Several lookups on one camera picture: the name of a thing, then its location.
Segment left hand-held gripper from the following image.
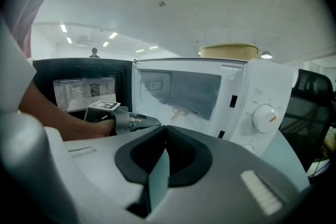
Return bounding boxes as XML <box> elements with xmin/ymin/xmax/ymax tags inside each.
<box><xmin>83</xmin><ymin>100</ymin><xmax>162</xmax><ymax>137</ymax></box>

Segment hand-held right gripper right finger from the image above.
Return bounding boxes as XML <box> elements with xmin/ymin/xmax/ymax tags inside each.
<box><xmin>166</xmin><ymin>125</ymin><xmax>213</xmax><ymax>188</ymax></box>

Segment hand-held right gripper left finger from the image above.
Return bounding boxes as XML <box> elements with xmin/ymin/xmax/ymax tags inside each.
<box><xmin>114</xmin><ymin>125</ymin><xmax>169</xmax><ymax>219</ymax></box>

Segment person's left forearm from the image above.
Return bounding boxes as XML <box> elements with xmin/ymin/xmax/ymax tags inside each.
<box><xmin>18</xmin><ymin>81</ymin><xmax>116</xmax><ymax>142</ymax></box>

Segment white microwave oven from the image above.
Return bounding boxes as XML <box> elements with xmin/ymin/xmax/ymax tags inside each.
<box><xmin>31</xmin><ymin>57</ymin><xmax>295</xmax><ymax>158</ymax></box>

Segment tan paper bowl with lid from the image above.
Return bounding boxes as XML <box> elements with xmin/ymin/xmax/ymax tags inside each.
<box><xmin>198</xmin><ymin>43</ymin><xmax>260</xmax><ymax>59</ymax></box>

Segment row of ceiling light panels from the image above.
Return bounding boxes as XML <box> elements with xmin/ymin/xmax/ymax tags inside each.
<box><xmin>59</xmin><ymin>24</ymin><xmax>160</xmax><ymax>54</ymax></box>

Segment black mesh office chair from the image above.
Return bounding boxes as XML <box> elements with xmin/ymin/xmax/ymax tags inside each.
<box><xmin>278</xmin><ymin>68</ymin><xmax>336</xmax><ymax>174</ymax></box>

